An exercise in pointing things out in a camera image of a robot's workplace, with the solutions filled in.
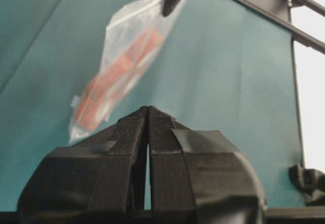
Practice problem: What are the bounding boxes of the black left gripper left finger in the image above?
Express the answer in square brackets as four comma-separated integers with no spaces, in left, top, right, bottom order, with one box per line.
[17,107,148,223]

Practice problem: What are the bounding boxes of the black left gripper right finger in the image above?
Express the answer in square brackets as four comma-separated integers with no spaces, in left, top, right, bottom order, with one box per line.
[148,106,267,223]

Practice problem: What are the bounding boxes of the clear zip bag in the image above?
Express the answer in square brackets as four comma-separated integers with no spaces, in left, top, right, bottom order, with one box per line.
[69,0,187,144]

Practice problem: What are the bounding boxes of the black aluminium frame rail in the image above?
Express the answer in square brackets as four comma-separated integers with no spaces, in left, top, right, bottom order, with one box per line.
[195,0,325,174]

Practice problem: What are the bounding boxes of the black clamp on frame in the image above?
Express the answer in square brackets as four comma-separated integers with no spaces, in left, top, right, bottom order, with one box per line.
[288,164,324,206]

